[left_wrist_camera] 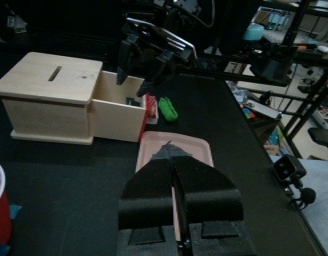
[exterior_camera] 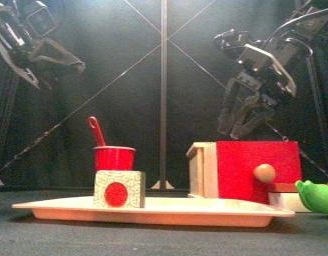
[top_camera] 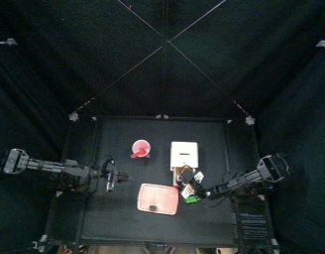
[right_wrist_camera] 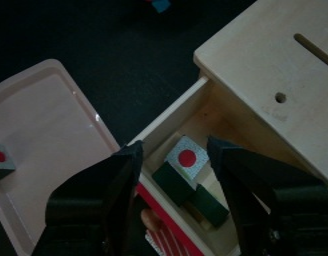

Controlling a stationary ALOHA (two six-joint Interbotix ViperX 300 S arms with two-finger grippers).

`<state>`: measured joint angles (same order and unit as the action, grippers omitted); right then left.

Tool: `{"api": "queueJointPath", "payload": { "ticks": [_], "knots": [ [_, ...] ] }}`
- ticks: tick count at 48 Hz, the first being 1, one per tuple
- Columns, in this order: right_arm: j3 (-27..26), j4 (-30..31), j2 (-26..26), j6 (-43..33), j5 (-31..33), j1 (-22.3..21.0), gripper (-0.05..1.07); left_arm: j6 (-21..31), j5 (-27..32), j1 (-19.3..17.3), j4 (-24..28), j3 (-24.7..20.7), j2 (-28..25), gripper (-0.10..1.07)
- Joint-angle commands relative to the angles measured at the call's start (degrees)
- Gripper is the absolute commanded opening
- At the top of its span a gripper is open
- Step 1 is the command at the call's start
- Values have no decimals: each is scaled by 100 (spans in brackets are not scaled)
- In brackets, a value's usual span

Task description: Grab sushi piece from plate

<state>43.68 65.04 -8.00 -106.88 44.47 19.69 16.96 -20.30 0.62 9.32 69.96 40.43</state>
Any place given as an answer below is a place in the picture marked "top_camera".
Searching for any black panel with white print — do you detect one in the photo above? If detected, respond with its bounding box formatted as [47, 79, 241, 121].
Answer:
[238, 211, 270, 246]

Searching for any thin white cord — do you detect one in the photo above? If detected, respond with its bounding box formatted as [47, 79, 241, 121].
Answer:
[74, 0, 227, 115]
[115, 0, 252, 118]

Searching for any white rectangular box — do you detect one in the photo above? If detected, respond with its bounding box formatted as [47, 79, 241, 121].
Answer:
[169, 141, 201, 172]

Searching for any light wooden board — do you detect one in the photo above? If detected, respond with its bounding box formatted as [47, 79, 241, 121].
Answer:
[170, 167, 182, 187]

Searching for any pink rectangular plate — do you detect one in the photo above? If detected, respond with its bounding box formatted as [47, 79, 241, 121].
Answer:
[135, 183, 181, 216]

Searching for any red plastic cup with handle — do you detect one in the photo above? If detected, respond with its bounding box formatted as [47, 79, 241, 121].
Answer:
[129, 139, 153, 160]

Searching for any small green toy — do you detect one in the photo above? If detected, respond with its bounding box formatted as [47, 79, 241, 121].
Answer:
[183, 195, 202, 204]

